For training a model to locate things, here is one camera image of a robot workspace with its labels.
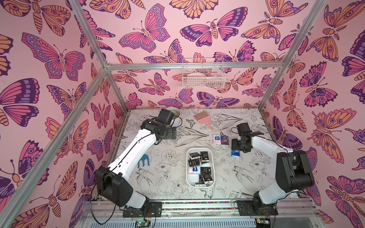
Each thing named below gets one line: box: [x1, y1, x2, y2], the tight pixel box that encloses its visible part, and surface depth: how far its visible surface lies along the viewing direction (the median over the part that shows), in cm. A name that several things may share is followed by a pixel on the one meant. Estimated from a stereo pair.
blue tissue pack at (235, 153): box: [230, 149, 241, 158], surface depth 93 cm
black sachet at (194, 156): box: [188, 152, 202, 161], surface depth 91 cm
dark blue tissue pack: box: [220, 135, 230, 145], surface depth 99 cm
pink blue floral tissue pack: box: [212, 133, 221, 146], surface depth 100 cm
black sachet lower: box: [200, 166, 212, 177], surface depth 87 cm
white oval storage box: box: [186, 147, 216, 189], surface depth 87 cm
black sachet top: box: [200, 151, 210, 165], surface depth 90 cm
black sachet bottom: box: [201, 172, 214, 185], surface depth 80 cm
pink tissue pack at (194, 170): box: [188, 166, 201, 175], surface depth 86 cm
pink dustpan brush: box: [193, 111, 214, 131], surface depth 115 cm
